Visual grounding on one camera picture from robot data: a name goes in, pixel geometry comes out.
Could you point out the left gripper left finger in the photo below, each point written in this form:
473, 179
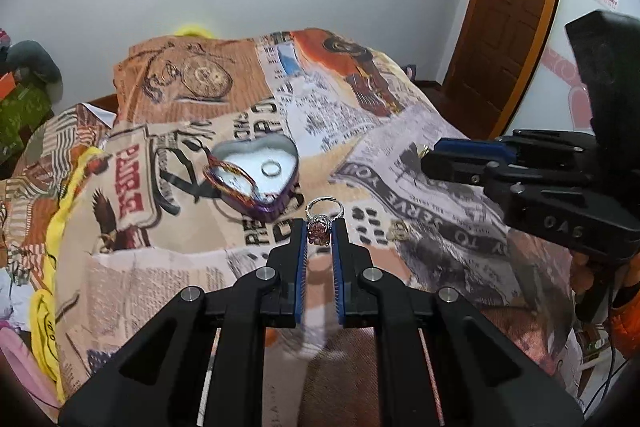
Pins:
285, 303

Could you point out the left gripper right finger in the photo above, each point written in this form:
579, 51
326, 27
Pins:
354, 305

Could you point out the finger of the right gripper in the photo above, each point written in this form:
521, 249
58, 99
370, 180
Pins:
489, 149
456, 168

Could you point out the right hand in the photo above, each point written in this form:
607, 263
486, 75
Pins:
581, 277

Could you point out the purple heart-shaped tin box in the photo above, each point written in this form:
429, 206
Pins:
255, 177

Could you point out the orange jacket sleeve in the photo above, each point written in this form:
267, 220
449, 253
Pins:
625, 321

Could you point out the brown wooden door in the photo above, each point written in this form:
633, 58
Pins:
493, 61

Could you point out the newspaper print bed cover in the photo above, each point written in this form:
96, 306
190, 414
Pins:
147, 222

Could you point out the yellow cloth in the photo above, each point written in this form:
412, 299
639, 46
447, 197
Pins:
44, 308

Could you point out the green camouflage bag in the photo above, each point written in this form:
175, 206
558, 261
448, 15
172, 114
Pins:
22, 112

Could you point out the dark grey plush item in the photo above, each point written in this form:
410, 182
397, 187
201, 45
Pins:
27, 61

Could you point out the orange box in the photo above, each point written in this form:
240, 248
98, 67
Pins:
7, 85

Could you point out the pink heart wall decoration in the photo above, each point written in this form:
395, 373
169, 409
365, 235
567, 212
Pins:
578, 97

